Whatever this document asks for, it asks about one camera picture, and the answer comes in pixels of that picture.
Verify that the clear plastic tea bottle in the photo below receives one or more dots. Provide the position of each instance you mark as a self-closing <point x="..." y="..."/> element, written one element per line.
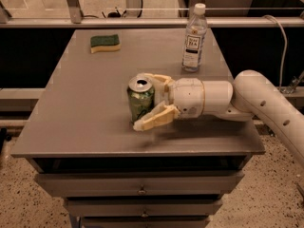
<point x="194" y="38"/>

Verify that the grey metal railing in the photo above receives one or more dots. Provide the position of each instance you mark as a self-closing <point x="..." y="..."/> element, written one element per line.
<point x="149" y="23"/>

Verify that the green soda can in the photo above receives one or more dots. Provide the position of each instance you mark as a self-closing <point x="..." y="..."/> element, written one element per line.
<point x="141" y="98"/>

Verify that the grey drawer cabinet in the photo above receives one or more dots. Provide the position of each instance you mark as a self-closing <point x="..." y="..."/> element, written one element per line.
<point x="81" y="142"/>

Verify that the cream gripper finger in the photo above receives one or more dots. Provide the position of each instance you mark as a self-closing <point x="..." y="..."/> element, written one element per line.
<point x="161" y="114"/>
<point x="161" y="84"/>

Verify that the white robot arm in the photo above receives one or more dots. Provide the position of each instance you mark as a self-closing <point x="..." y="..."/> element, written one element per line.
<point x="249" y="95"/>

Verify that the green and yellow sponge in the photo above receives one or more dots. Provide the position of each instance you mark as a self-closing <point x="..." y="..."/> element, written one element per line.
<point x="105" y="43"/>

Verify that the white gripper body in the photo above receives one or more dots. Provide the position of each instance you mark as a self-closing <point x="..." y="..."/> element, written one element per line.
<point x="189" y="96"/>

